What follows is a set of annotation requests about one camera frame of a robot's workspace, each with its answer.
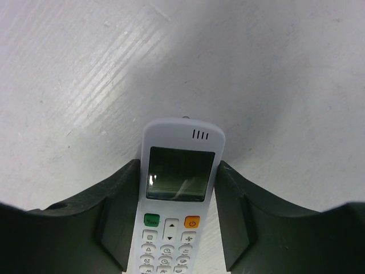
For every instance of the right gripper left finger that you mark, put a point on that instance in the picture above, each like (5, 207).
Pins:
(90, 232)

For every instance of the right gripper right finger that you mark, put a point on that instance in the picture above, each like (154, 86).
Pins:
(263, 233)

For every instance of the white remote control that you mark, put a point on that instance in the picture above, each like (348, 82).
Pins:
(178, 165)

